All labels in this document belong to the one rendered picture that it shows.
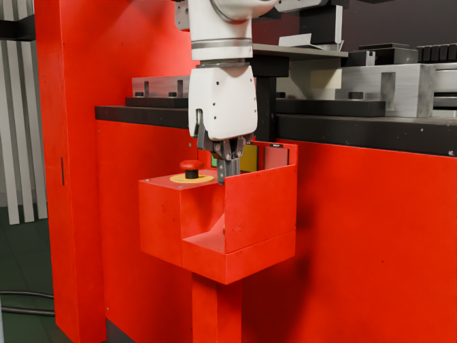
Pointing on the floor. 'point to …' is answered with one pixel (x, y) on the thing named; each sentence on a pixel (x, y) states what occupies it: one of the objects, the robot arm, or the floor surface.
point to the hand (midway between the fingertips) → (228, 171)
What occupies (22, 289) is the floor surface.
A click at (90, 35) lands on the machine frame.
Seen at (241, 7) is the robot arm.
